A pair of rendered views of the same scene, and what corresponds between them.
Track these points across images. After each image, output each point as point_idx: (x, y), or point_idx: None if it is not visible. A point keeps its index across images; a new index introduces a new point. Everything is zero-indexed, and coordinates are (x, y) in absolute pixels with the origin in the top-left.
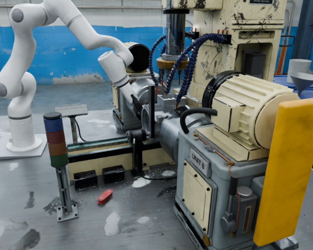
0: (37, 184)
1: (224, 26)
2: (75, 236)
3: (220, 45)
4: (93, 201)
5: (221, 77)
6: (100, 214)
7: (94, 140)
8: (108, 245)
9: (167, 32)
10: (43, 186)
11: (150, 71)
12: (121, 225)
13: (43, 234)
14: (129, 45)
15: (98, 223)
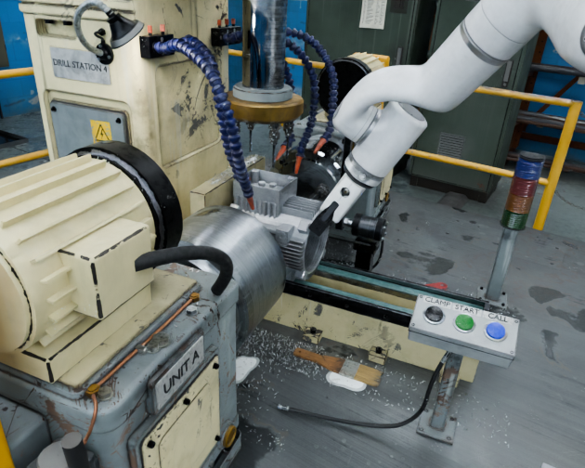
0: (541, 369)
1: (219, 11)
2: (487, 275)
3: (217, 50)
4: None
5: (364, 63)
6: (449, 279)
7: (361, 449)
8: (455, 255)
9: (285, 37)
10: (528, 357)
11: (244, 168)
12: (432, 260)
13: (524, 292)
14: (113, 172)
15: (456, 272)
